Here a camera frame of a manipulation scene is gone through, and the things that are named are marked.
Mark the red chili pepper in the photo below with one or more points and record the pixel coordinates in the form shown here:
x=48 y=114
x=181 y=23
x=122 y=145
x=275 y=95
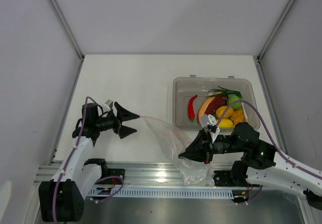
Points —
x=191 y=113

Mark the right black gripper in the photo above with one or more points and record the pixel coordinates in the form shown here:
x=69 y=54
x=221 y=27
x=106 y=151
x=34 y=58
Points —
x=201 y=149

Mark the clear zip top bag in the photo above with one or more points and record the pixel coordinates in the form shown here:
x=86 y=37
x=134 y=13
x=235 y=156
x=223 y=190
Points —
x=172 y=141

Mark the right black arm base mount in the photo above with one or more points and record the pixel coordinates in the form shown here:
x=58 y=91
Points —
x=231 y=179

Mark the white slotted cable duct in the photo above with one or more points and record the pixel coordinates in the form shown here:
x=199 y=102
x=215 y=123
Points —
x=135 y=192

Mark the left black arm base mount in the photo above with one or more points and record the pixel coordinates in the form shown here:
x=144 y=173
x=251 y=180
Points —
x=115 y=181

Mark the left aluminium frame post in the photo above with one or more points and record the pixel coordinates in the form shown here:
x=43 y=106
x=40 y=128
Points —
x=66 y=27

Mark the grey translucent plastic bin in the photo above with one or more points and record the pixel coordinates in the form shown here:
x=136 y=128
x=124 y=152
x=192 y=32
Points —
x=184 y=88

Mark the green onion stalks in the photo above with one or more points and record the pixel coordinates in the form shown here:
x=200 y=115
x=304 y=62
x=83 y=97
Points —
x=223 y=91

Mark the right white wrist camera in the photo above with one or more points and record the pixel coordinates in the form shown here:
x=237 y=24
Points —
x=209 y=125

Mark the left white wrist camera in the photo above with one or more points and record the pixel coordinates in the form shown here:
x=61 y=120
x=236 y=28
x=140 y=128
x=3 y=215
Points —
x=108 y=105

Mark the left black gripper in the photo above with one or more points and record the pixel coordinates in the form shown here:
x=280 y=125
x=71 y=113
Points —
x=124 y=115

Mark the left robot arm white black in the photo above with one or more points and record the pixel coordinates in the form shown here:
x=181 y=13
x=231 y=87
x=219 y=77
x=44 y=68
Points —
x=62 y=198

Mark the right aluminium frame post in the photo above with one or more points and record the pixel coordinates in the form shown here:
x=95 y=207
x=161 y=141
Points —
x=286 y=12

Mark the yellow mango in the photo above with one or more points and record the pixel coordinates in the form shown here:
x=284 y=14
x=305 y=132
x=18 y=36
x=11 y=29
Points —
x=225 y=123

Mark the green round vegetable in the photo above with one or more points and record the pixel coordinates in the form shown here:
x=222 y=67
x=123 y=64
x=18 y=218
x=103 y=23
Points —
x=233 y=101

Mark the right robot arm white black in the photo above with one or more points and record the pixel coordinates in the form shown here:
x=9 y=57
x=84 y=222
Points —
x=261 y=164

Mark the aluminium frame post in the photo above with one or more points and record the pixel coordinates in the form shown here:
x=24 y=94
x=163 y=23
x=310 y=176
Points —
x=66 y=27
x=286 y=12

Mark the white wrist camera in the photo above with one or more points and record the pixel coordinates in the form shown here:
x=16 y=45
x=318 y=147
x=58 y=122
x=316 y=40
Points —
x=108 y=105
x=209 y=125

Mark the yellow lemon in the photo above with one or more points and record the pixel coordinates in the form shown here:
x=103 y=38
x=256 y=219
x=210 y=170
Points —
x=220 y=111

